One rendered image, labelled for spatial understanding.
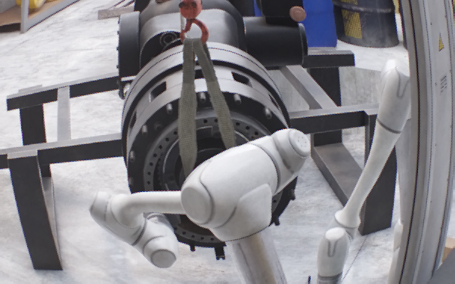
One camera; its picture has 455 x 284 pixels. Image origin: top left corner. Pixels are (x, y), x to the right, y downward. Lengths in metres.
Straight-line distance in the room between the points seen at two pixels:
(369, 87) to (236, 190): 3.46
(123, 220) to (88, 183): 2.59
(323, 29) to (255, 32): 1.48
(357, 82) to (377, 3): 0.76
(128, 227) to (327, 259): 0.60
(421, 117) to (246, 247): 0.52
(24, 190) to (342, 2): 2.90
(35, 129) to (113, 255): 1.04
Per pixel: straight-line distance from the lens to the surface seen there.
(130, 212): 2.38
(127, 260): 4.09
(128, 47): 4.00
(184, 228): 2.81
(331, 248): 2.57
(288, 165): 2.02
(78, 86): 4.65
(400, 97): 2.36
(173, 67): 2.96
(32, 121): 4.79
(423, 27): 1.87
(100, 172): 5.12
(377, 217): 4.14
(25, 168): 3.74
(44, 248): 3.92
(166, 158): 2.80
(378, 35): 5.80
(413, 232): 2.06
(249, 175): 1.94
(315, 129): 3.91
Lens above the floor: 1.95
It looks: 21 degrees down
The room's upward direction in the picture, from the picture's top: 4 degrees counter-clockwise
